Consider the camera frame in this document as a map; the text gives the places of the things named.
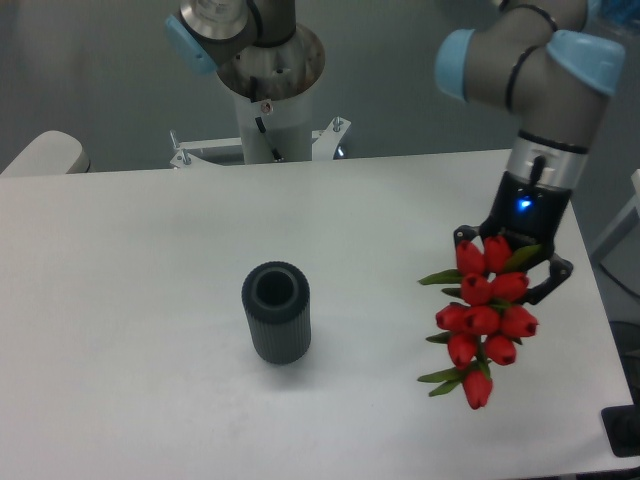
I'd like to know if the red tulip bouquet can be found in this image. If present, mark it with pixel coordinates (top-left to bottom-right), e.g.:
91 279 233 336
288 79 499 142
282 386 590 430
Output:
418 235 541 410

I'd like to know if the black cable on pedestal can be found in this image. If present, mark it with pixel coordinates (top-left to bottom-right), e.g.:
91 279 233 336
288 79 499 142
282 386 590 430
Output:
248 74 284 163

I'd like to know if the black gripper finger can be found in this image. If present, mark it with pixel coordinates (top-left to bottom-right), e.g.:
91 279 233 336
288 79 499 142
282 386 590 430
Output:
453 225 483 247
519 254 574 305

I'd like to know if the beige chair armrest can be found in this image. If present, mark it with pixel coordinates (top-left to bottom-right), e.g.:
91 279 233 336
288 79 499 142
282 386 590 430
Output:
1 130 91 178

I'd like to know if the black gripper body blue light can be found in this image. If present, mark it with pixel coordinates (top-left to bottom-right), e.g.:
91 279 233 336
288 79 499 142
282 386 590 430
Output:
479 172 572 258

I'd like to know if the white metal base bracket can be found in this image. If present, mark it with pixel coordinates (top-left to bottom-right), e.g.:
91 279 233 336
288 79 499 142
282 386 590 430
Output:
169 116 352 169

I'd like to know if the white furniture at right edge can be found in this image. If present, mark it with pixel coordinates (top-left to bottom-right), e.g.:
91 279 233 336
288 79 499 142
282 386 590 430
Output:
589 170 639 299

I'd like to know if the dark grey ribbed vase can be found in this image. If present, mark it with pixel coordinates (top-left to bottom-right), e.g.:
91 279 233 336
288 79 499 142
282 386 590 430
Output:
241 261 312 365

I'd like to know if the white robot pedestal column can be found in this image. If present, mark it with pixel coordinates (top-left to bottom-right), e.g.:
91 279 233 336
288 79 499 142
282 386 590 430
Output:
215 24 327 164

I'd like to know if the black box at table edge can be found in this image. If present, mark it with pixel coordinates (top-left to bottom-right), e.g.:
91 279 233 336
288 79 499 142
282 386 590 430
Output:
601 405 639 458

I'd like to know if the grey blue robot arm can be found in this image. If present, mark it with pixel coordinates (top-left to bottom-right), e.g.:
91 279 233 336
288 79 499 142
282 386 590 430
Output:
165 1 625 304

